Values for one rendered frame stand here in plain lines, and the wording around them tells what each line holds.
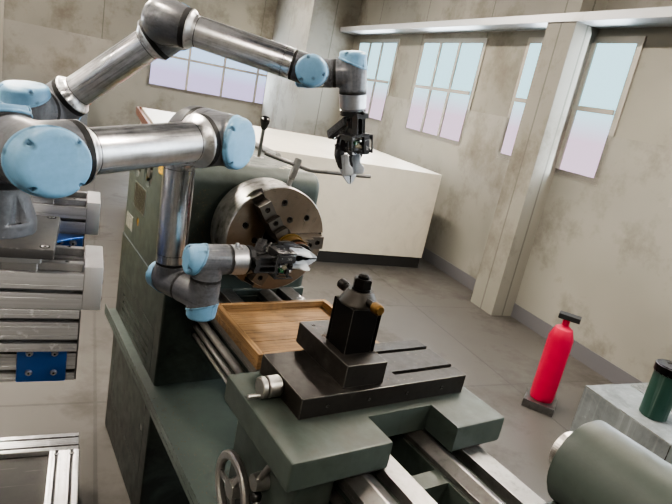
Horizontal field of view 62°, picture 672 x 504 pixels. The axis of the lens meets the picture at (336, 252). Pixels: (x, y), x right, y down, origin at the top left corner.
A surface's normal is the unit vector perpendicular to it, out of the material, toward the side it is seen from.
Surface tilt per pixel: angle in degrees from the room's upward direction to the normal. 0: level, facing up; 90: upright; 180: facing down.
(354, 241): 90
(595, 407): 90
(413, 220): 90
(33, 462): 0
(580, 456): 56
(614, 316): 90
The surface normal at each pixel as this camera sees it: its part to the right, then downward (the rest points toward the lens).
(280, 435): 0.19, -0.94
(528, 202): 0.37, 0.33
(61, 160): 0.73, 0.33
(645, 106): -0.91, -0.07
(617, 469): -0.41, -0.72
